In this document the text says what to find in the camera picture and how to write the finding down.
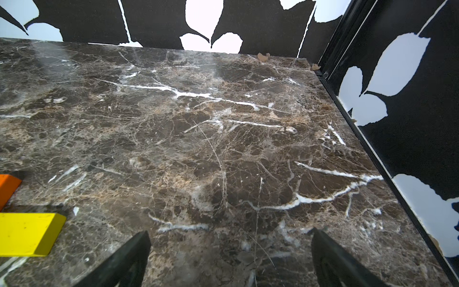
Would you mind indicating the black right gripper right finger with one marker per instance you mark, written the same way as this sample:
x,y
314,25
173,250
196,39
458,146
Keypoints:
x,y
335,267

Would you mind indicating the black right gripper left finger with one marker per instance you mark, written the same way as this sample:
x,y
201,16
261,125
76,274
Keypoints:
x,y
124,268

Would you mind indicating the yellow block group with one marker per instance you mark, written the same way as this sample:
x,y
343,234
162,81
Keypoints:
x,y
29,234

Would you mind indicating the orange long block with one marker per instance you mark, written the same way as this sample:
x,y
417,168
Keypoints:
x,y
8,185

